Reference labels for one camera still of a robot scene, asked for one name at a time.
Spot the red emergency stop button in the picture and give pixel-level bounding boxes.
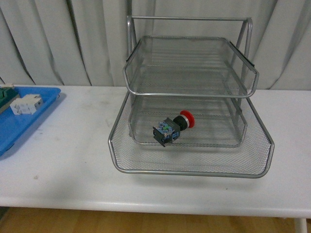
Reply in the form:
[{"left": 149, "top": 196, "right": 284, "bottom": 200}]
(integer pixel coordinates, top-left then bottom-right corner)
[{"left": 153, "top": 110, "right": 195, "bottom": 147}]

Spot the silver mesh three-tier rack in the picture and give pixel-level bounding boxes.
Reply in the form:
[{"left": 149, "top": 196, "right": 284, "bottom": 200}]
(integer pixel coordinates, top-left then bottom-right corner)
[{"left": 108, "top": 16, "right": 275, "bottom": 179}]

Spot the white curtain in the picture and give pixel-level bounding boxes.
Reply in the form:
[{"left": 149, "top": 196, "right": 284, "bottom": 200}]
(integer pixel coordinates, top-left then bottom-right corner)
[{"left": 0, "top": 0, "right": 311, "bottom": 90}]

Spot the blue plastic tray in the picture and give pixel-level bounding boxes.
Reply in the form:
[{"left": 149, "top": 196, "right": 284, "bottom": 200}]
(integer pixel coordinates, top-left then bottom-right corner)
[{"left": 0, "top": 86, "right": 61, "bottom": 155}]

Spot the white table leg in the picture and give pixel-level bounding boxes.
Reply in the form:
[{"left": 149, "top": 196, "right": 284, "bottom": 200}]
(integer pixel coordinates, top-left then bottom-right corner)
[{"left": 294, "top": 218, "right": 308, "bottom": 233}]

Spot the green knife switch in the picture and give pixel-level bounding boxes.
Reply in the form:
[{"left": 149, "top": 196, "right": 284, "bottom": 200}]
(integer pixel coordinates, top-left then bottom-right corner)
[{"left": 0, "top": 84, "right": 20, "bottom": 114}]

